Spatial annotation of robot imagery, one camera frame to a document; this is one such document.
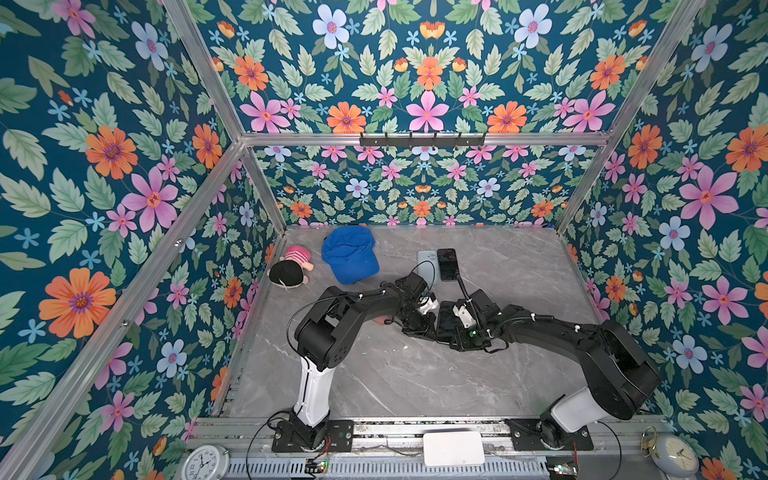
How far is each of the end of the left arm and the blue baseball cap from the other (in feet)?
0.92

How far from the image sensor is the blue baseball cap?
1.06 meters

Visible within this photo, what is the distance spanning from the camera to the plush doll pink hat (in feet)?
3.21

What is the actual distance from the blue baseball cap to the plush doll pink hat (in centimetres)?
7

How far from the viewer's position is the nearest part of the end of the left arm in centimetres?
82

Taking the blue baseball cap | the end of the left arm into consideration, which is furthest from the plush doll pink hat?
the end of the left arm

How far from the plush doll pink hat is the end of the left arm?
42 centimetres

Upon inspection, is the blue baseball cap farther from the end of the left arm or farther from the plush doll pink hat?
the end of the left arm
